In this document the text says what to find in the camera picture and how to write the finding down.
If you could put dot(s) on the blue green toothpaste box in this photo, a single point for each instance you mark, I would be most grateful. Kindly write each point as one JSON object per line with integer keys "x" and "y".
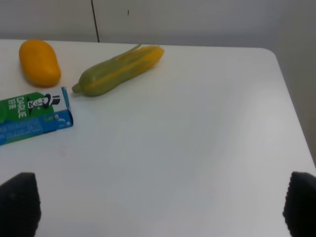
{"x": 34, "y": 114}

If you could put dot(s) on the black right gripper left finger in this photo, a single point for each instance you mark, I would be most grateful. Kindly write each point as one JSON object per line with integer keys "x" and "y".
{"x": 20, "y": 211}

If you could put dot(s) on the orange yellow mango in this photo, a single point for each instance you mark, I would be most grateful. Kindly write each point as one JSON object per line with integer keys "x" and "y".
{"x": 39, "y": 63}

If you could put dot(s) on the green yellow toy corn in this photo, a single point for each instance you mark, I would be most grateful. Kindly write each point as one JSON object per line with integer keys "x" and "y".
{"x": 105, "y": 76}

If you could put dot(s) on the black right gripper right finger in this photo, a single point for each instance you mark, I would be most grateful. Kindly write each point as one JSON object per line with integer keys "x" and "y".
{"x": 300, "y": 205}

